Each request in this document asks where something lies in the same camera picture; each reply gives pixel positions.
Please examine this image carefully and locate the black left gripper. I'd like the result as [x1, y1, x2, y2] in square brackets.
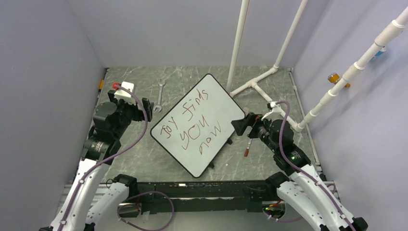
[108, 90, 153, 139]

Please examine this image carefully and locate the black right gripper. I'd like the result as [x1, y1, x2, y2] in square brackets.
[231, 112, 279, 153]

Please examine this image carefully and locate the wire whiteboard stand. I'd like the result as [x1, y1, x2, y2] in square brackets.
[207, 138, 233, 169]

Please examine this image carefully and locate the white marker pen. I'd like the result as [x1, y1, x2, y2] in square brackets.
[243, 139, 253, 157]

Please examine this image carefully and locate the white framed whiteboard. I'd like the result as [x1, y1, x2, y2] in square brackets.
[150, 74, 245, 178]

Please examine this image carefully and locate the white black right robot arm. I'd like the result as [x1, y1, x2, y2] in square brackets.
[231, 113, 368, 231]

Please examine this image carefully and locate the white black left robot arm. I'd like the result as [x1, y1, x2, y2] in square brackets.
[41, 89, 154, 231]

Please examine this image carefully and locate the orange black edge tool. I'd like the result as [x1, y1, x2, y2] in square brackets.
[98, 80, 104, 93]

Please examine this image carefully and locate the silver open-end wrench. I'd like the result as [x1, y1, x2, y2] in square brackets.
[153, 80, 166, 112]

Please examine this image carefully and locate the white diagonal PVC pipe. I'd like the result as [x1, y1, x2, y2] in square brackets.
[294, 8, 408, 132]

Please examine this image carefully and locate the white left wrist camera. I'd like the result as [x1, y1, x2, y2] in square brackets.
[112, 81, 136, 104]

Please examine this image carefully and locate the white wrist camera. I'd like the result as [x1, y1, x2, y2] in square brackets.
[112, 81, 136, 104]
[261, 101, 283, 121]

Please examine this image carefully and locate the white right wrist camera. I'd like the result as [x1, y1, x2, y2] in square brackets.
[261, 101, 283, 121]

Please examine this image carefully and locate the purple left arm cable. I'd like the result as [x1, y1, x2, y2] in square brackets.
[57, 84, 150, 231]

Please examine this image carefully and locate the white PVC pipe frame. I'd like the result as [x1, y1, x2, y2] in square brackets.
[225, 0, 309, 132]

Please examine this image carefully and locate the orange yellow wall fitting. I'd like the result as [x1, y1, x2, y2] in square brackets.
[327, 73, 340, 85]

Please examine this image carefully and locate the blue wall fitting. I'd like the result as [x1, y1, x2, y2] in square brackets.
[374, 46, 386, 57]

